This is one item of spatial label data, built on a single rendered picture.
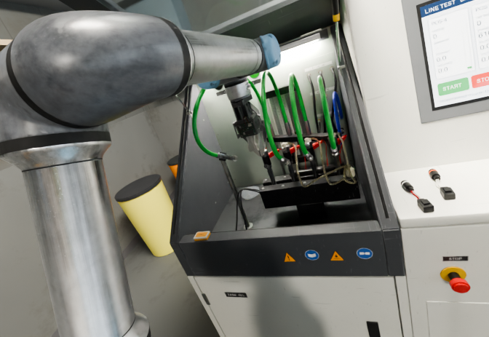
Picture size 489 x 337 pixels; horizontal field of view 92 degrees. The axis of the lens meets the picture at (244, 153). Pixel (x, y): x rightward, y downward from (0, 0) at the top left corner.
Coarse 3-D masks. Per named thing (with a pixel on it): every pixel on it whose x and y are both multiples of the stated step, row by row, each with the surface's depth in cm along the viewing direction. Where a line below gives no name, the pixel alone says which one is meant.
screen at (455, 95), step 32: (416, 0) 63; (448, 0) 61; (480, 0) 59; (416, 32) 64; (448, 32) 62; (480, 32) 60; (416, 64) 66; (448, 64) 63; (480, 64) 61; (448, 96) 65; (480, 96) 62
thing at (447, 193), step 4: (432, 172) 64; (436, 172) 64; (432, 176) 63; (436, 176) 62; (436, 180) 62; (436, 184) 61; (440, 188) 58; (444, 188) 57; (448, 188) 57; (440, 192) 58; (444, 192) 56; (448, 192) 56; (452, 192) 55; (444, 196) 56; (448, 196) 56; (452, 196) 55
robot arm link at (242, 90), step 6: (240, 84) 69; (246, 84) 71; (228, 90) 71; (234, 90) 70; (240, 90) 70; (246, 90) 71; (228, 96) 72; (234, 96) 71; (240, 96) 70; (246, 96) 72
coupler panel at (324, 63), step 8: (320, 56) 93; (328, 56) 92; (304, 64) 96; (312, 64) 95; (320, 64) 94; (328, 64) 93; (304, 72) 97; (312, 72) 96; (328, 72) 95; (336, 72) 94; (304, 80) 98; (312, 80) 98; (328, 80) 96; (328, 88) 97; (312, 96) 100; (328, 96) 98; (312, 104) 102; (320, 104) 101; (328, 104) 100; (312, 112) 103; (320, 112) 102; (320, 120) 102; (344, 120) 101
